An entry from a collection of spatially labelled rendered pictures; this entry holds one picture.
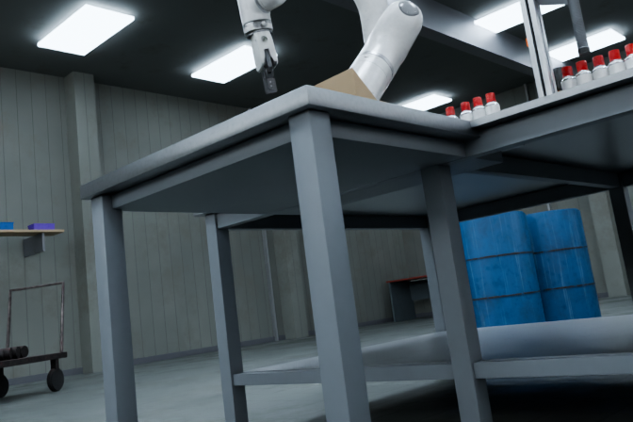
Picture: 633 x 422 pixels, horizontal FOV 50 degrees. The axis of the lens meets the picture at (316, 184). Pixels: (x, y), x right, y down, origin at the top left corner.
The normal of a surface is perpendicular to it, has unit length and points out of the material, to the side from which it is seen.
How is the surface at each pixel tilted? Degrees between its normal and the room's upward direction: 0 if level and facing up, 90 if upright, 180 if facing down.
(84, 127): 90
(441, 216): 90
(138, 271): 90
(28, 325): 90
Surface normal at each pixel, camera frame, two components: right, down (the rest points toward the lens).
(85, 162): 0.72, -0.22
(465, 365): -0.69, -0.04
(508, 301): -0.07, -0.18
